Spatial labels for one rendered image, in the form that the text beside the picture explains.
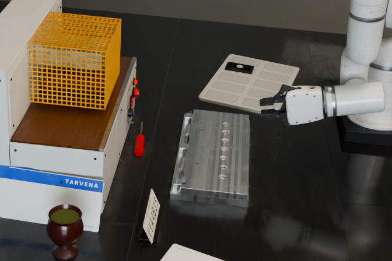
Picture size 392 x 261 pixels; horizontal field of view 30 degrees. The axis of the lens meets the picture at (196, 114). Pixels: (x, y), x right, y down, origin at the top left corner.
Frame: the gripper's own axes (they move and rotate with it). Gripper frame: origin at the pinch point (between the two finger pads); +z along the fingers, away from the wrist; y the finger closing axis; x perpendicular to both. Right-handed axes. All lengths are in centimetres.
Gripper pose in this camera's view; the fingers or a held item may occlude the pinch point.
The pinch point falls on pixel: (267, 107)
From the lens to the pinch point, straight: 204.0
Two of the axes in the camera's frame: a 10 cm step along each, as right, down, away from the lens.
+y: 1.5, 8.8, 4.6
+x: 0.7, -4.7, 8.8
